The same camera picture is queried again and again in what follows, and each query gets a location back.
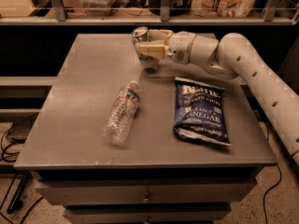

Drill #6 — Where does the clear plastic water bottle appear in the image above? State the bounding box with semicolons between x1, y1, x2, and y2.
104;80;140;146

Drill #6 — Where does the black cables left floor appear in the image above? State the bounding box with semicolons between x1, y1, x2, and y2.
0;113;45;224

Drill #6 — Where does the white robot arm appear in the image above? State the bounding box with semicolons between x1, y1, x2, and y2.
132;26;299;164

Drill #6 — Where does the green white 7up can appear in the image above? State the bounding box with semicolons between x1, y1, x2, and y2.
132;26;159;69

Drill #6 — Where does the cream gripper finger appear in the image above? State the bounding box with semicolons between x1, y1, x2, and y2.
149;29;174;42
135;40;172;60

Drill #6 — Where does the printed snack bag on shelf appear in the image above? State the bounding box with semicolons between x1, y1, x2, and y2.
195;0;256;18

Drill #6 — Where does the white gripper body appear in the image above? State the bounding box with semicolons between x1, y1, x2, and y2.
168;32;196;64

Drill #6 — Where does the blue kettle chips bag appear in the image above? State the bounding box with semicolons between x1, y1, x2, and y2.
173;77;230;146

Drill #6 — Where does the metal shelf rail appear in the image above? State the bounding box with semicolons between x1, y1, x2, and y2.
0;0;299;26

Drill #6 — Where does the black cable right floor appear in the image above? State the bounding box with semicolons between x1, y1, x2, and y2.
262;163;283;224

